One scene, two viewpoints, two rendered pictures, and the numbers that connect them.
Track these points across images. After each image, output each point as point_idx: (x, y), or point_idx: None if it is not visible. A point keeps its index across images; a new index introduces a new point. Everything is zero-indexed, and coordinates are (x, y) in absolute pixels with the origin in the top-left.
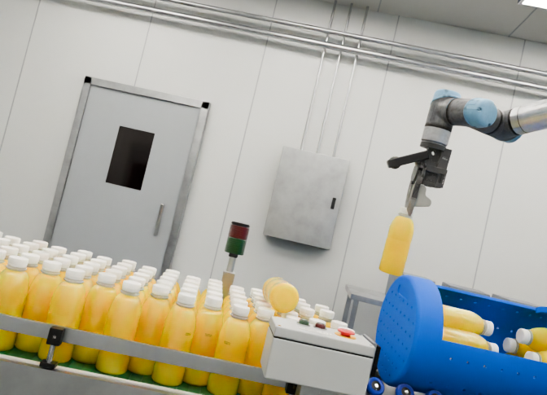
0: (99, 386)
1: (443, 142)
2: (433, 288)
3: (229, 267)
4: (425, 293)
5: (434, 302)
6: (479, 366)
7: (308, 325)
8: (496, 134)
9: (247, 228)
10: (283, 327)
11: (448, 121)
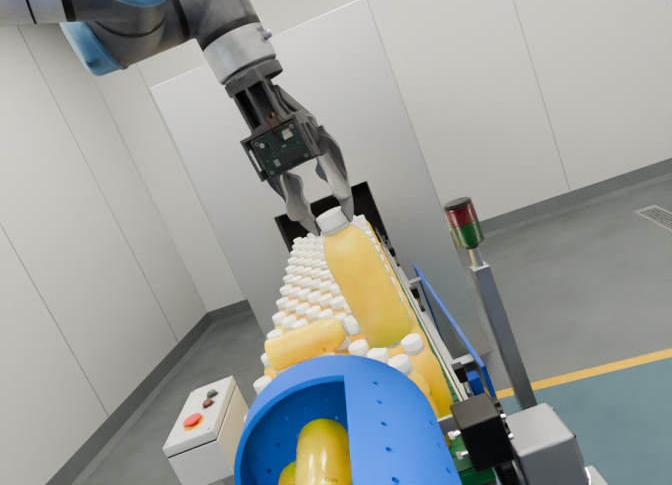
0: None
1: (219, 82)
2: (259, 406)
3: (472, 261)
4: (251, 409)
5: (242, 431)
6: None
7: (207, 398)
8: (127, 28)
9: (450, 212)
10: (190, 394)
11: None
